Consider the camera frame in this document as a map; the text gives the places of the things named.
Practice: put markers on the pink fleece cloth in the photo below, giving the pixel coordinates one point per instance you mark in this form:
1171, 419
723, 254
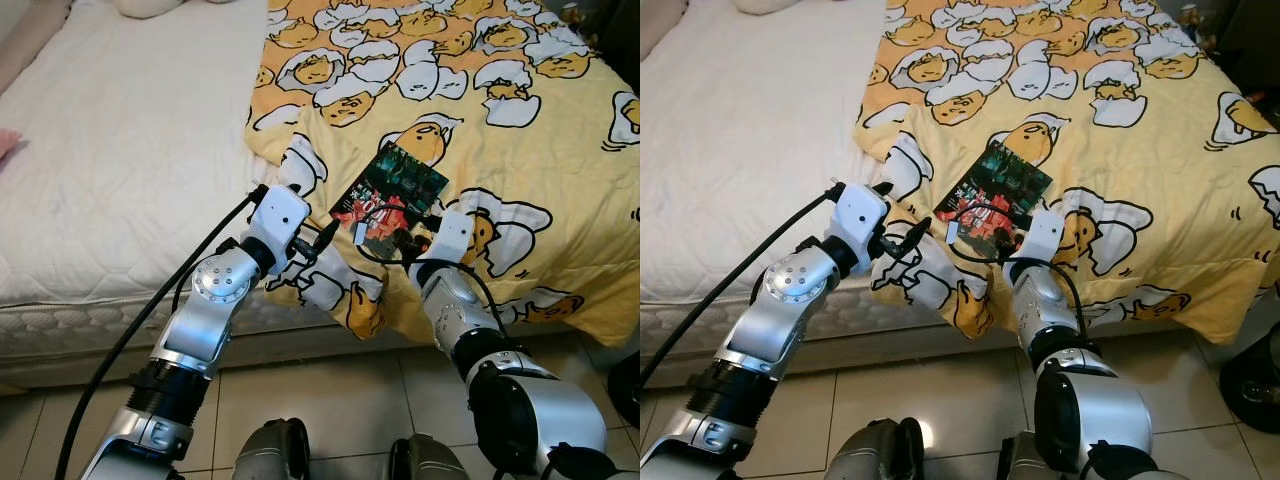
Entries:
8, 145

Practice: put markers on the grey robot leg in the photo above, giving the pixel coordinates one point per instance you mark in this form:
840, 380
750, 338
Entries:
1020, 462
430, 462
870, 455
265, 455

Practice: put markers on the dark red-print book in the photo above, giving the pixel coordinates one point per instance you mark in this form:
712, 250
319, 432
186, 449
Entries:
1000, 175
400, 180

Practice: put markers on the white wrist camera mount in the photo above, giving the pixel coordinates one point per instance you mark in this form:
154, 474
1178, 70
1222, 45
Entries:
860, 212
1043, 235
280, 215
452, 238

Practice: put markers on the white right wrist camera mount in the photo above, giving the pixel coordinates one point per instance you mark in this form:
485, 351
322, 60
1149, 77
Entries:
452, 238
1043, 235

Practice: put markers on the white quilted mattress pad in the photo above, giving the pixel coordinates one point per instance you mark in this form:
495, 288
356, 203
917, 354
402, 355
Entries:
120, 150
740, 150

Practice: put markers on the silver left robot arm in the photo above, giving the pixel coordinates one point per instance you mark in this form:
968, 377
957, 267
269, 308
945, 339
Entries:
790, 290
200, 320

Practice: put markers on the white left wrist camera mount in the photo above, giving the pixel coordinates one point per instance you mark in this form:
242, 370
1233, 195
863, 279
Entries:
860, 212
280, 215

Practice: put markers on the dark wardrobe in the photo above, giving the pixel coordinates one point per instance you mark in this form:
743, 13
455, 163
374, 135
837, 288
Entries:
620, 40
1250, 40

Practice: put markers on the yellow egg-print blanket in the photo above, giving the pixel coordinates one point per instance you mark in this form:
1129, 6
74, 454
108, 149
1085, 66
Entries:
530, 180
1150, 190

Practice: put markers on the cream knotted pillow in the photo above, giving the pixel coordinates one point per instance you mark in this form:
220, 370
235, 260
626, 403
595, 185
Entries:
765, 5
150, 7

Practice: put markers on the grey left robot leg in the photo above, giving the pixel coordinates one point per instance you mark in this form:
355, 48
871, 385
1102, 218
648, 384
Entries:
870, 455
265, 455

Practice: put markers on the grey right robot leg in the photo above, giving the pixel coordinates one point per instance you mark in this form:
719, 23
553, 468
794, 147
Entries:
1020, 462
430, 462

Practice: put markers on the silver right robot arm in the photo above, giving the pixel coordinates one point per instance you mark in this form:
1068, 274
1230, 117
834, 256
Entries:
540, 410
1100, 410

